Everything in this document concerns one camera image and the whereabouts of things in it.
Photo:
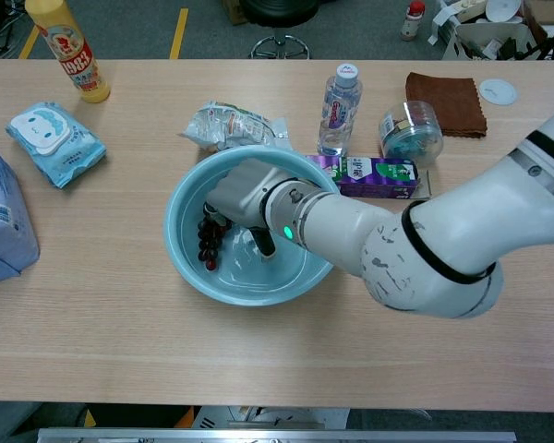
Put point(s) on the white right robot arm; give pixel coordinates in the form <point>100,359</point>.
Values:
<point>397,240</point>

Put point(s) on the clear jar of clips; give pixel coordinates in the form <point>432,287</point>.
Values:
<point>411,138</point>

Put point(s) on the clear water bottle white cap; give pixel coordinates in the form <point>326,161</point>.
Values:
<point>339,115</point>

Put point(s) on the brown cardboard box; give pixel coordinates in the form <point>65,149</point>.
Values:
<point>234,11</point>

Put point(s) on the red white bottle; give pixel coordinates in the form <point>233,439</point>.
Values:
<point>413,20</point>

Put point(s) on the blue wet wipes pack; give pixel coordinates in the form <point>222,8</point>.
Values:
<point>51,138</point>

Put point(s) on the chrome stool base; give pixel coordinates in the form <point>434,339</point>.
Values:
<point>281,48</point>

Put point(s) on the white round bowl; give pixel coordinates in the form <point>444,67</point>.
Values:
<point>503,9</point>

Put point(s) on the brown folded cloth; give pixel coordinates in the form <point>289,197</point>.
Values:
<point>448,101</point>

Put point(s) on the purple green milk carton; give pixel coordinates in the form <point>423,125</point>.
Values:
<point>378,177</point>

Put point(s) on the light blue plastic basin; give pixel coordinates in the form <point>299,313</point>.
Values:
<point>240,290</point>

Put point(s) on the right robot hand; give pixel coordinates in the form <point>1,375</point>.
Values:
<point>242,191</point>

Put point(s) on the aluminium profile rail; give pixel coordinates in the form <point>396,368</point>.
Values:
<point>277,436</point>

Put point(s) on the large blue tissue package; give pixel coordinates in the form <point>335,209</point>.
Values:
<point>4,221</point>

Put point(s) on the white storage basket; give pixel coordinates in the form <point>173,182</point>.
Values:
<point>489,34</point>

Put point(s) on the dark purple grape bunch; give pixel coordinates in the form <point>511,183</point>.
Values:
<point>208,244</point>

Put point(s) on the white green snack bag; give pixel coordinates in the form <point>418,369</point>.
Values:
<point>231,124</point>

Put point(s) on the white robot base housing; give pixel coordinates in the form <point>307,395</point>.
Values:
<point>277,417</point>

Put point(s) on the yellow cartoon print canister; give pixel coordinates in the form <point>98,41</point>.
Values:
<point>74,60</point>

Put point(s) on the black stool seat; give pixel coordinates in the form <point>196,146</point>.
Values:
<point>279,11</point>

